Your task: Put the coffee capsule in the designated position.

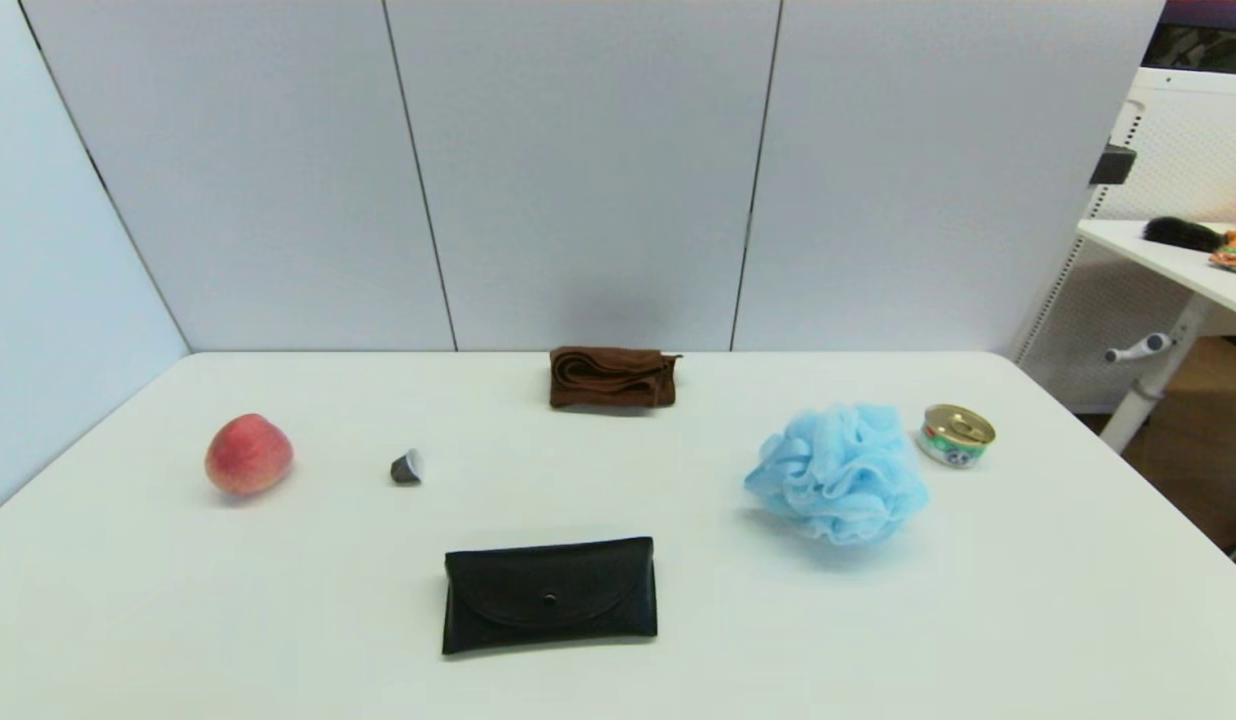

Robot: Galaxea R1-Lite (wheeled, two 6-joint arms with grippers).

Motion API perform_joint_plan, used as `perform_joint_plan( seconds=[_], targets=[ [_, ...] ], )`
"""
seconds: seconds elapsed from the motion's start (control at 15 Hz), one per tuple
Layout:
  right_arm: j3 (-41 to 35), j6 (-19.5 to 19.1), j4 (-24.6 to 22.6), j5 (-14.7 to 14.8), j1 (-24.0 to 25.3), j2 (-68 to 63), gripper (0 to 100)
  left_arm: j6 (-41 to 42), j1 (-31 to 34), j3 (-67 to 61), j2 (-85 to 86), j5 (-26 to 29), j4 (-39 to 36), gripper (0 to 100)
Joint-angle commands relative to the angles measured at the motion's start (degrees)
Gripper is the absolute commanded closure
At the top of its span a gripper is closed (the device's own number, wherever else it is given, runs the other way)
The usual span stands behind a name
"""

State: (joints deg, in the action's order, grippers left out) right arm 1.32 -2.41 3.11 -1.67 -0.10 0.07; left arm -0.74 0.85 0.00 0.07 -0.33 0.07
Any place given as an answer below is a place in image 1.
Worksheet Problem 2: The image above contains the light blue bath loofah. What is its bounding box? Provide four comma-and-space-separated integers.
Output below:
744, 403, 931, 547

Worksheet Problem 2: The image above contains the white pegboard panel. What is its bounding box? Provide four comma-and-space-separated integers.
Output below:
1013, 68, 1236, 411

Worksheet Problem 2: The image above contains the folded brown cloth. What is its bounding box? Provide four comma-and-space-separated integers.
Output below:
549, 346, 682, 410

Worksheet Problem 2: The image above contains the red yellow peach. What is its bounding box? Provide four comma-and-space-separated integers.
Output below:
205, 413, 295, 497

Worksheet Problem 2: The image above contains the black snap pouch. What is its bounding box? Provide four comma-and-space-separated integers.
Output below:
441, 536, 660, 657

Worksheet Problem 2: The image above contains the white desk crank handle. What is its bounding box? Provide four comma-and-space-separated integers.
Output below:
1105, 333, 1174, 364

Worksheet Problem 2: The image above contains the white side desk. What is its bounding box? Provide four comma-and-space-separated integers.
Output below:
1078, 218, 1236, 456

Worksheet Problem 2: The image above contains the small black box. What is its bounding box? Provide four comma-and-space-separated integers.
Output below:
1090, 143, 1137, 186

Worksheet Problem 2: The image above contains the small tin can gold lid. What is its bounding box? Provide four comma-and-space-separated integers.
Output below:
916, 403, 997, 469

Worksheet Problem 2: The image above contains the black bristle brush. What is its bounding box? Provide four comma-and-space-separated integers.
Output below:
1143, 216, 1227, 253

